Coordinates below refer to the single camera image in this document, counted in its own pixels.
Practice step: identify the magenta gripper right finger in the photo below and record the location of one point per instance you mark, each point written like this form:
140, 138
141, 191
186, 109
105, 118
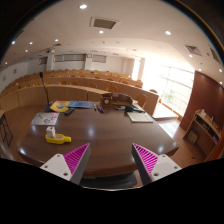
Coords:
151, 166

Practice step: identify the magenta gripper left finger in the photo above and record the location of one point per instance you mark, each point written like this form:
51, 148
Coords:
70, 166

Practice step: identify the white notebook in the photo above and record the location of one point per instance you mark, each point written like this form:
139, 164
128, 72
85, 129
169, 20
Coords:
140, 117

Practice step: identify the black remote control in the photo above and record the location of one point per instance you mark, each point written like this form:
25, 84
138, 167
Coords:
68, 111

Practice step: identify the clear plastic document sleeve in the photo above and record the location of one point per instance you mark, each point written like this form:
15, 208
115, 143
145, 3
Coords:
49, 118

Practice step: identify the yellow folder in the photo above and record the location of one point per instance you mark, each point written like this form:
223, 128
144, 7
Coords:
60, 106

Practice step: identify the black desk microphone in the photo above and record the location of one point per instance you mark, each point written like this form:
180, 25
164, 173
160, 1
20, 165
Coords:
48, 104

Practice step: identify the wooden shelf cabinet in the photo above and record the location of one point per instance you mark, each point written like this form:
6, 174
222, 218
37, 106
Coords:
203, 132

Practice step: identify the blue book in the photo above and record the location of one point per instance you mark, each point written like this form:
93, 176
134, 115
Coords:
80, 104

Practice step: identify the wooden chair behind table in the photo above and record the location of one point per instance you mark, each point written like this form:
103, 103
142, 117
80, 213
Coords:
141, 99

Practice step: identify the long curved wooden desk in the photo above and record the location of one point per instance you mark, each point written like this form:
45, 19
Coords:
65, 89

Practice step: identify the brown wooden organizer box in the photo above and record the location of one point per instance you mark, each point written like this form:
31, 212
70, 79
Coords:
115, 99

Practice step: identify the black metal chair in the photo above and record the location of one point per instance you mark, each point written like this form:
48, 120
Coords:
5, 131

